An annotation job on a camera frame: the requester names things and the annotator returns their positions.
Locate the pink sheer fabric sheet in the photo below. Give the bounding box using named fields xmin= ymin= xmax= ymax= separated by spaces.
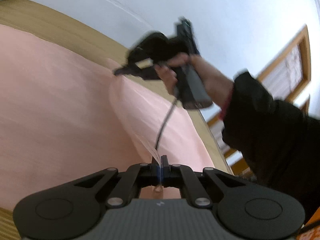
xmin=1 ymin=25 xmax=213 ymax=210

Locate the black sleeved right forearm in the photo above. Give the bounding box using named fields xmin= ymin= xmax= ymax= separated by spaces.
xmin=222 ymin=72 xmax=319 ymax=221

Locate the person's right hand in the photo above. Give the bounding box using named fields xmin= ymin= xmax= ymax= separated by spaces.
xmin=155 ymin=53 xmax=233 ymax=108

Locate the wooden framed window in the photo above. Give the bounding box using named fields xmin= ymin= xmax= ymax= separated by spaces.
xmin=206 ymin=24 xmax=312 ymax=176

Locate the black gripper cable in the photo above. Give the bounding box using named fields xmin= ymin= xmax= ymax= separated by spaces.
xmin=154 ymin=87 xmax=181 ymax=153

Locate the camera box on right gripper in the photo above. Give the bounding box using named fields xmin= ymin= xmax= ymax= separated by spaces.
xmin=176 ymin=17 xmax=200 ymax=55

